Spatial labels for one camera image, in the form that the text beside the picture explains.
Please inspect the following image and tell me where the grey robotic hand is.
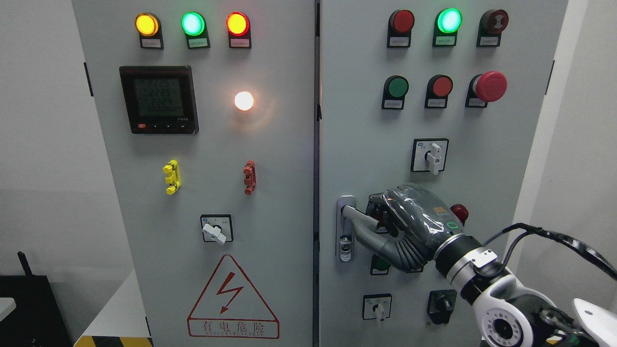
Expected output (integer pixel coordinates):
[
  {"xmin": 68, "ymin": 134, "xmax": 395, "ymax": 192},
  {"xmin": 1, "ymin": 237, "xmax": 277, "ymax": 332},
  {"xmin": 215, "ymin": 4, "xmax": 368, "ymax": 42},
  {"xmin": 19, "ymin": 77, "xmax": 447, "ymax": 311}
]
[{"xmin": 342, "ymin": 184, "xmax": 464, "ymax": 273}]

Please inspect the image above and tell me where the silver door handle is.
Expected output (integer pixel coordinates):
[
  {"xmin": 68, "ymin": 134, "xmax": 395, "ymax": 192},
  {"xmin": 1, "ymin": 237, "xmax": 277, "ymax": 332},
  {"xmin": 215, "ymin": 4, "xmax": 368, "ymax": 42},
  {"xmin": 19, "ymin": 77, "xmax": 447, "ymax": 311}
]
[{"xmin": 336, "ymin": 195, "xmax": 378, "ymax": 262}]

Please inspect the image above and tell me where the grey cabinet door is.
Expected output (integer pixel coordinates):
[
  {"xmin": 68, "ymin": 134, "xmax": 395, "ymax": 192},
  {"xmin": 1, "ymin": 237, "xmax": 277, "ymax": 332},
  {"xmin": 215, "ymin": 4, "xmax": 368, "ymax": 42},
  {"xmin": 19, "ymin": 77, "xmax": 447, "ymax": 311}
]
[
  {"xmin": 73, "ymin": 0, "xmax": 315, "ymax": 347},
  {"xmin": 318, "ymin": 0, "xmax": 568, "ymax": 347}
]

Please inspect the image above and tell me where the red indicator light middle right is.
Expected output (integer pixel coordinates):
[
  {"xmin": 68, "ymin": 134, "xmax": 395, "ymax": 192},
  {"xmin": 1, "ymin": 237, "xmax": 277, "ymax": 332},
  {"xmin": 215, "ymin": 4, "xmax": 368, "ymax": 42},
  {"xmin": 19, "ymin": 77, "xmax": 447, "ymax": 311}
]
[{"xmin": 450, "ymin": 204, "xmax": 469, "ymax": 226}]

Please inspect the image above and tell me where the red indicator light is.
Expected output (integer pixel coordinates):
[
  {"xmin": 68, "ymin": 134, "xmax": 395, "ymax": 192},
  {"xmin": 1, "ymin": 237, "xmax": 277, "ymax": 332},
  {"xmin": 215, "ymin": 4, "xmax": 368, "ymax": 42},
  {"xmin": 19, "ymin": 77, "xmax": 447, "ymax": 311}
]
[
  {"xmin": 226, "ymin": 11, "xmax": 252, "ymax": 49},
  {"xmin": 387, "ymin": 9, "xmax": 415, "ymax": 48},
  {"xmin": 450, "ymin": 204, "xmax": 469, "ymax": 226}
]

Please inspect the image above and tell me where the green push button lower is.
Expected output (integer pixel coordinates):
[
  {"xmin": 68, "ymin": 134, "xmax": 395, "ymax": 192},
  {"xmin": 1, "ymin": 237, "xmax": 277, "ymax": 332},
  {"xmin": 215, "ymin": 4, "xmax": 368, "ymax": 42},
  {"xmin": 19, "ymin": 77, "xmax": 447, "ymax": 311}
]
[{"xmin": 370, "ymin": 254, "xmax": 391, "ymax": 275}]

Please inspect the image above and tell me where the green push button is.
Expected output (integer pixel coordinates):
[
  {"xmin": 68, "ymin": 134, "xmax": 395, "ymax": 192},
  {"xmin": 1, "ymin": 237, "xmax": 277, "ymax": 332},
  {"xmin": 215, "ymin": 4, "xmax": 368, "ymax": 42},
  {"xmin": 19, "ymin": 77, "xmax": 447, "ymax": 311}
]
[
  {"xmin": 381, "ymin": 75, "xmax": 409, "ymax": 110},
  {"xmin": 370, "ymin": 254, "xmax": 391, "ymax": 275}
]

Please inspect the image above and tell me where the green push button upper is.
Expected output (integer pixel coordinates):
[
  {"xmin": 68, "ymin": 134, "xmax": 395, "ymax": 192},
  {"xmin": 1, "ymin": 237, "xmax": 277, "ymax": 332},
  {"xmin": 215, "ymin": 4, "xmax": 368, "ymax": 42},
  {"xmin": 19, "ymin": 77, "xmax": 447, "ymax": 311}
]
[{"xmin": 381, "ymin": 75, "xmax": 409, "ymax": 110}]

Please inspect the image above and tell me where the red push button upper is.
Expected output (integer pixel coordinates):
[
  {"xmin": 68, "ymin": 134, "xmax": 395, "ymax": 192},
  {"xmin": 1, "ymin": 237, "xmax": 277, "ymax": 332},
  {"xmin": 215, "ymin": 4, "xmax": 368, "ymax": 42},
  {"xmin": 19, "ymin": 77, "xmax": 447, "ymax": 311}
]
[{"xmin": 424, "ymin": 74, "xmax": 453, "ymax": 108}]

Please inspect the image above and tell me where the red emergency stop button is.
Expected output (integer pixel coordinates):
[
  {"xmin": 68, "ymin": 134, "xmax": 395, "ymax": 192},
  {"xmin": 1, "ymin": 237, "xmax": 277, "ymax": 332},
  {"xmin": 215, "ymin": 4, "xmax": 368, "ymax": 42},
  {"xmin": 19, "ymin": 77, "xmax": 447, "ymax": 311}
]
[{"xmin": 465, "ymin": 70, "xmax": 508, "ymax": 108}]

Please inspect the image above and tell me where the red terminal block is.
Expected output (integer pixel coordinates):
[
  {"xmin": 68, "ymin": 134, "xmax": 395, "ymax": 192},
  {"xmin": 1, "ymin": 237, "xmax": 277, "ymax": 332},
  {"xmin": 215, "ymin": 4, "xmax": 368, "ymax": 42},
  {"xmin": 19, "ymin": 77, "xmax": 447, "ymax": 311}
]
[{"xmin": 243, "ymin": 160, "xmax": 256, "ymax": 196}]

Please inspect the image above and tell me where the red electric warning sticker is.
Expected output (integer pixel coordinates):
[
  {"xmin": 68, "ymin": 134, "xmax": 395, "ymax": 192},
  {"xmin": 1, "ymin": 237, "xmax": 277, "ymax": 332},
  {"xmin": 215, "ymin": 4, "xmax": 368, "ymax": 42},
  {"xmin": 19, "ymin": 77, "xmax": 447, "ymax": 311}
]
[{"xmin": 187, "ymin": 254, "xmax": 280, "ymax": 340}]

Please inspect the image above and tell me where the red indicator light top right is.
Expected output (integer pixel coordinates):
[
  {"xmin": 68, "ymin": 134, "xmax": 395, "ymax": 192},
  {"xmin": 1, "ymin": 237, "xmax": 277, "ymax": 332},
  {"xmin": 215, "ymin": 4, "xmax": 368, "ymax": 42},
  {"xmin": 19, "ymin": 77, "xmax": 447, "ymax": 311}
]
[{"xmin": 387, "ymin": 9, "xmax": 415, "ymax": 48}]

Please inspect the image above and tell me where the green indicator light top right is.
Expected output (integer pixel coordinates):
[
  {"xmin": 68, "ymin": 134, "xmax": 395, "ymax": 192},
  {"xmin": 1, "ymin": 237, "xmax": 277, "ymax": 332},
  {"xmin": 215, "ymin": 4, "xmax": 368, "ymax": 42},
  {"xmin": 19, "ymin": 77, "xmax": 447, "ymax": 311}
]
[{"xmin": 432, "ymin": 7, "xmax": 462, "ymax": 47}]

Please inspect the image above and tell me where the green indicator light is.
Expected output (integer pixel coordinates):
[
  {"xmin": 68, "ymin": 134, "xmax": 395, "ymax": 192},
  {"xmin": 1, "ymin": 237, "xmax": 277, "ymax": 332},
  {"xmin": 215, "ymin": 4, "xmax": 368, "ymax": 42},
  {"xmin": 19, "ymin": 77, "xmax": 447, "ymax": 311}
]
[
  {"xmin": 432, "ymin": 7, "xmax": 462, "ymax": 47},
  {"xmin": 181, "ymin": 12, "xmax": 210, "ymax": 49}
]

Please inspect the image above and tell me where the white glowing indicator light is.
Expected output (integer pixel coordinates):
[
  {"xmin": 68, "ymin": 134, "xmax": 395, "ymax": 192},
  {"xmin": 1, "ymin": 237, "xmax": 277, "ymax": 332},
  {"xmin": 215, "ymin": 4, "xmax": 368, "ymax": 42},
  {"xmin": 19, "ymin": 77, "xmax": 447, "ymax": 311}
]
[{"xmin": 234, "ymin": 91, "xmax": 255, "ymax": 111}]

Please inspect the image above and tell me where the dark red buzzer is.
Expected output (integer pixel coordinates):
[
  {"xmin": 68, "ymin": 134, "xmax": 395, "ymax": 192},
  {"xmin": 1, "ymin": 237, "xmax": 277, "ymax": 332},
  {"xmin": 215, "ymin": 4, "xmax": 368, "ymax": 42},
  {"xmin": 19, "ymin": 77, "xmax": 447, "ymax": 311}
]
[{"xmin": 476, "ymin": 9, "xmax": 509, "ymax": 47}]

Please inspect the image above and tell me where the yellow terminal block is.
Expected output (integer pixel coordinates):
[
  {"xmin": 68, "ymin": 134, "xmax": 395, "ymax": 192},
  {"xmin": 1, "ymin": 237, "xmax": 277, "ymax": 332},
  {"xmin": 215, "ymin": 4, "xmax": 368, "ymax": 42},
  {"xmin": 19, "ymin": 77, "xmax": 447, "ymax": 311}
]
[{"xmin": 162, "ymin": 160, "xmax": 181, "ymax": 195}]

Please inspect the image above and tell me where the red indicator light top left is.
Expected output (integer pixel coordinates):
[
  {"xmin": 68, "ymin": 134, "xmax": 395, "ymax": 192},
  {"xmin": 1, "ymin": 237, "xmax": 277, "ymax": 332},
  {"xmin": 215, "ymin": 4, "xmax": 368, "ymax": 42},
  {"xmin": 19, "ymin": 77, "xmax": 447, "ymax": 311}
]
[{"xmin": 226, "ymin": 11, "xmax": 252, "ymax": 49}]

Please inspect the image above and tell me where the black digital power meter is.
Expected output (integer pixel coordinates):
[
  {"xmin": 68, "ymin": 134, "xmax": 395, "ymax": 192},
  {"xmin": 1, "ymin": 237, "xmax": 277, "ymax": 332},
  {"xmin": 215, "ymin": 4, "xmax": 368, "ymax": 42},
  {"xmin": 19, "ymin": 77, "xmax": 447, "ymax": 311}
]
[{"xmin": 119, "ymin": 66, "xmax": 199, "ymax": 134}]

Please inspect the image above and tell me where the green indicator light top left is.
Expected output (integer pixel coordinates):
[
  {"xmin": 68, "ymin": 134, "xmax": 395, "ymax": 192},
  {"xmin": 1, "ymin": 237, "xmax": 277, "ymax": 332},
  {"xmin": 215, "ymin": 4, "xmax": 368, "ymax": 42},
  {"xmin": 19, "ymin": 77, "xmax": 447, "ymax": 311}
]
[{"xmin": 181, "ymin": 12, "xmax": 210, "ymax": 49}]

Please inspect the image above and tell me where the yellow indicator light top left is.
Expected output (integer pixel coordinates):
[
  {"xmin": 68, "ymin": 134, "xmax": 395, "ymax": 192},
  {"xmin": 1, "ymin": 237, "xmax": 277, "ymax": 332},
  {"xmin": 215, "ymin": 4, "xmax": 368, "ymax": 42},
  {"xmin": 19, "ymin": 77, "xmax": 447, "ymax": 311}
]
[{"xmin": 134, "ymin": 13, "xmax": 164, "ymax": 49}]

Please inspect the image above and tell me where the black box at left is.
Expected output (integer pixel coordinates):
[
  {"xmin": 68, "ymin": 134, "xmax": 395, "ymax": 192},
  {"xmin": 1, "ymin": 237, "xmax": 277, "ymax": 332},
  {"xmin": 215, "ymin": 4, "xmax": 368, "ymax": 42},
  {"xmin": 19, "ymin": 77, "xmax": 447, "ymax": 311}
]
[{"xmin": 0, "ymin": 251, "xmax": 73, "ymax": 347}]

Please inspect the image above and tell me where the white selector switch upper right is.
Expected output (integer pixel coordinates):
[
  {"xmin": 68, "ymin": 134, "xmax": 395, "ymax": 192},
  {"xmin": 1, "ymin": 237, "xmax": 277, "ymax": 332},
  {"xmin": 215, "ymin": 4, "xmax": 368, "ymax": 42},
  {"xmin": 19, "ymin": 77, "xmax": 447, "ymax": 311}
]
[{"xmin": 410, "ymin": 138, "xmax": 449, "ymax": 175}]

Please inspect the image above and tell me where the white selector switch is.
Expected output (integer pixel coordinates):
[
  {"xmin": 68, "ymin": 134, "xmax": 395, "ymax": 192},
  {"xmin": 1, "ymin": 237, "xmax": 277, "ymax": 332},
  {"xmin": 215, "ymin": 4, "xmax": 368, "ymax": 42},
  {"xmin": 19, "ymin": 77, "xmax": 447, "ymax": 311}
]
[
  {"xmin": 410, "ymin": 138, "xmax": 449, "ymax": 175},
  {"xmin": 362, "ymin": 294, "xmax": 392, "ymax": 328}
]

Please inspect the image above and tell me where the black rotary selector switch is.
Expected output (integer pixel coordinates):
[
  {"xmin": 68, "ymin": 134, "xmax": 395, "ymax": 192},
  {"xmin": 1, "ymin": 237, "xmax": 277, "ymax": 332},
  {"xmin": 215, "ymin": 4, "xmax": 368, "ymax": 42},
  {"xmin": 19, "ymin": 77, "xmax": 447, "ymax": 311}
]
[{"xmin": 426, "ymin": 289, "xmax": 457, "ymax": 325}]

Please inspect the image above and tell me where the white selector switch lower right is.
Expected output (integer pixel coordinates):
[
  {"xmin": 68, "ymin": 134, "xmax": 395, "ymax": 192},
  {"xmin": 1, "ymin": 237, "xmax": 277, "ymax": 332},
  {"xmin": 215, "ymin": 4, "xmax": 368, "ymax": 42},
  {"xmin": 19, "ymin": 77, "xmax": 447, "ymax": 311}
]
[{"xmin": 362, "ymin": 294, "xmax": 392, "ymax": 328}]

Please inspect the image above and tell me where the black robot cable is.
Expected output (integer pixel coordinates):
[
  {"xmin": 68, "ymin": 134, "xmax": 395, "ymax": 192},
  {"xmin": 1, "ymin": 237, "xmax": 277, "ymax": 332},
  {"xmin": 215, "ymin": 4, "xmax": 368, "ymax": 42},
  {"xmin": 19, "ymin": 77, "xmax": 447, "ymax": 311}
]
[{"xmin": 475, "ymin": 223, "xmax": 617, "ymax": 285}]

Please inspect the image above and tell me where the white selector switch left door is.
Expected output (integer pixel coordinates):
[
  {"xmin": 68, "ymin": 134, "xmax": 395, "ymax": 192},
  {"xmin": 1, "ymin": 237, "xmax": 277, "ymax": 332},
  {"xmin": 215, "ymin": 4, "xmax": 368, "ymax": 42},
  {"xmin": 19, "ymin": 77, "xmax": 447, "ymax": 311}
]
[{"xmin": 200, "ymin": 214, "xmax": 234, "ymax": 245}]

